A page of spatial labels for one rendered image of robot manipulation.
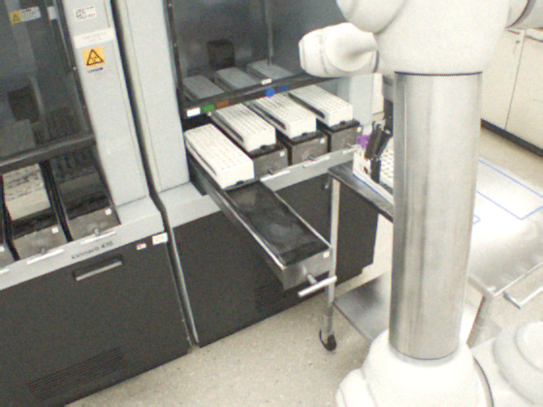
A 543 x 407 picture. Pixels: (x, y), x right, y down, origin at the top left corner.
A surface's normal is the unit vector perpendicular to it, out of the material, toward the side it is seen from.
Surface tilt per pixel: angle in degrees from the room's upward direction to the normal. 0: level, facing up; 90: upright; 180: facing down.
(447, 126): 75
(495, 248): 0
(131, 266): 90
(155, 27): 90
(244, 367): 0
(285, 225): 0
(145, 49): 90
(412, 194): 81
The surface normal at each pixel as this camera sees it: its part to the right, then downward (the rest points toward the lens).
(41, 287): 0.49, 0.49
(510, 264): -0.04, -0.81
